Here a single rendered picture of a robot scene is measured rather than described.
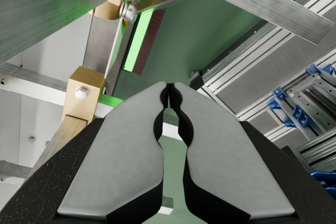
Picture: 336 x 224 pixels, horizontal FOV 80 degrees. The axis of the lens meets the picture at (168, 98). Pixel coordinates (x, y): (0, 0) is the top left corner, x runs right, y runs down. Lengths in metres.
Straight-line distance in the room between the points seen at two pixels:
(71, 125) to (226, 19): 0.98
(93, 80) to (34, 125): 0.43
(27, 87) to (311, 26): 0.42
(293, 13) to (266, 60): 0.81
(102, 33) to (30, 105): 0.36
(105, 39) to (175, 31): 0.74
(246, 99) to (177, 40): 0.49
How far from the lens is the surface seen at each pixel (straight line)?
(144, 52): 0.44
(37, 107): 0.70
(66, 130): 0.36
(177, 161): 1.74
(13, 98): 0.67
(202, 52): 1.21
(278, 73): 1.16
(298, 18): 0.30
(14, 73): 0.41
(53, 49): 0.59
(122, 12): 0.27
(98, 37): 0.45
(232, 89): 1.11
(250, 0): 0.27
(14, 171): 0.58
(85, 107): 0.37
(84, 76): 0.36
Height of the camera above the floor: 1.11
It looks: 57 degrees down
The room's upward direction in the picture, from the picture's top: 177 degrees clockwise
